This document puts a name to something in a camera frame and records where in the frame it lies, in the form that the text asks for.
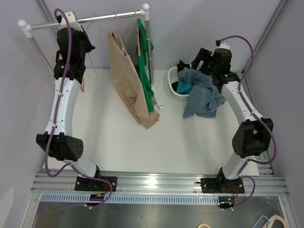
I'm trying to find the light blue wire hanger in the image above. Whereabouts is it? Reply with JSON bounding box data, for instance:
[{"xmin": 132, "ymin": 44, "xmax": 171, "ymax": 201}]
[{"xmin": 88, "ymin": 22, "xmax": 104, "ymax": 91}]

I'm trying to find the tape roll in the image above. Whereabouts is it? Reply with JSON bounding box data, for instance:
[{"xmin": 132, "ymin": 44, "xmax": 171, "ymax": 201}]
[{"xmin": 197, "ymin": 223, "xmax": 210, "ymax": 228}]

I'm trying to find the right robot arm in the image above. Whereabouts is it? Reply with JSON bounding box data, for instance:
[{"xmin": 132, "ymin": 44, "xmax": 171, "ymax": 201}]
[{"xmin": 191, "ymin": 46, "xmax": 274, "ymax": 194}]

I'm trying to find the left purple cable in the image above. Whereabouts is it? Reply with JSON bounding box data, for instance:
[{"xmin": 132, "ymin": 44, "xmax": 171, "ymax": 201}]
[{"xmin": 44, "ymin": 8, "xmax": 114, "ymax": 209}]

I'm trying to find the grey blue t shirt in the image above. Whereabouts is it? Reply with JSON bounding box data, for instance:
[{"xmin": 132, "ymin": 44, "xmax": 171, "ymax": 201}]
[{"xmin": 177, "ymin": 68, "xmax": 226, "ymax": 118}]

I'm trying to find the green t shirt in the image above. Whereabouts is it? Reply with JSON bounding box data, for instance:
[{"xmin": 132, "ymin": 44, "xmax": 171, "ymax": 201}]
[{"xmin": 136, "ymin": 22, "xmax": 154, "ymax": 113}]

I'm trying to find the beige wooden hanger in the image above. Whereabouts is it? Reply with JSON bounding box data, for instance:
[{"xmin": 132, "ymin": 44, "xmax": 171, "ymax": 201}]
[{"xmin": 80, "ymin": 77, "xmax": 85, "ymax": 93}]

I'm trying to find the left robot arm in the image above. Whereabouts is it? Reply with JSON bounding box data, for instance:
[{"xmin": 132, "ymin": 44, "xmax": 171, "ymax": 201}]
[{"xmin": 36, "ymin": 28, "xmax": 102, "ymax": 190}]

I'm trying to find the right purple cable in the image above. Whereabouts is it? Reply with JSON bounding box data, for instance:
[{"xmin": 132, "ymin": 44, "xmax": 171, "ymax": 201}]
[{"xmin": 215, "ymin": 35, "xmax": 278, "ymax": 211}]

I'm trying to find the white metal clothes rack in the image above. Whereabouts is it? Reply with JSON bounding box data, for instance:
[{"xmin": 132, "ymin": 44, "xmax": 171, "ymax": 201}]
[{"xmin": 18, "ymin": 3, "xmax": 163, "ymax": 110}]

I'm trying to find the spare beige hanger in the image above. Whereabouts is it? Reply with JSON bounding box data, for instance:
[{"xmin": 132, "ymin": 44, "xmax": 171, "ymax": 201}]
[{"xmin": 266, "ymin": 214, "xmax": 289, "ymax": 228}]

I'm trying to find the black garment in basket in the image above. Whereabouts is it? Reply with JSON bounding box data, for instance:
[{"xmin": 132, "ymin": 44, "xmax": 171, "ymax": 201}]
[{"xmin": 171, "ymin": 60, "xmax": 190, "ymax": 92}]

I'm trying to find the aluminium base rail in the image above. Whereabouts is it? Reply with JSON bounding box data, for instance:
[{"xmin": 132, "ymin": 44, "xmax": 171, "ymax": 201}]
[{"xmin": 31, "ymin": 170, "xmax": 289, "ymax": 196}]

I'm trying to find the purple cable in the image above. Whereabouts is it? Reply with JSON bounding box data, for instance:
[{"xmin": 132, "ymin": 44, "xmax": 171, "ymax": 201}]
[
  {"xmin": 215, "ymin": 35, "xmax": 278, "ymax": 211},
  {"xmin": 44, "ymin": 8, "xmax": 114, "ymax": 209}
]

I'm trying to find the slotted cable duct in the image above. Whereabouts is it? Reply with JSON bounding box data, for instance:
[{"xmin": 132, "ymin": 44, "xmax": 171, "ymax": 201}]
[{"xmin": 40, "ymin": 193, "xmax": 232, "ymax": 205}]

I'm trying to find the spare blue hanger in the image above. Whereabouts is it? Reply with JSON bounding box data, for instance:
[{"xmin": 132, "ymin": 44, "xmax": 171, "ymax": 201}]
[{"xmin": 252, "ymin": 215, "xmax": 270, "ymax": 228}]

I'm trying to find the white plastic laundry basket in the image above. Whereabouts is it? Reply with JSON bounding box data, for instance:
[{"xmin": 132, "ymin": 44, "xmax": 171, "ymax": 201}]
[{"xmin": 167, "ymin": 66, "xmax": 189, "ymax": 102}]

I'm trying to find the teal t shirt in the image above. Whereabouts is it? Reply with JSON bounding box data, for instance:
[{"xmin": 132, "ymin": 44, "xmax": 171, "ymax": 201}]
[{"xmin": 176, "ymin": 80, "xmax": 194, "ymax": 95}]

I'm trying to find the beige t shirt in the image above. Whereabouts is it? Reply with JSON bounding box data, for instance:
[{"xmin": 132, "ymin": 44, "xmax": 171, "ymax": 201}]
[{"xmin": 108, "ymin": 30, "xmax": 160, "ymax": 129}]

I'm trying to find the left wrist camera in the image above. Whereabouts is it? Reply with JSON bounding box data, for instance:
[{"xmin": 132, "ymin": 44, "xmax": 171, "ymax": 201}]
[{"xmin": 55, "ymin": 10, "xmax": 84, "ymax": 32}]

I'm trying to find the pink wire hanger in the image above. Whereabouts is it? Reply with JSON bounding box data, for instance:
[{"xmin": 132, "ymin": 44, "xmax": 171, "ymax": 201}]
[
  {"xmin": 112, "ymin": 11, "xmax": 130, "ymax": 57},
  {"xmin": 135, "ymin": 12, "xmax": 142, "ymax": 57}
]

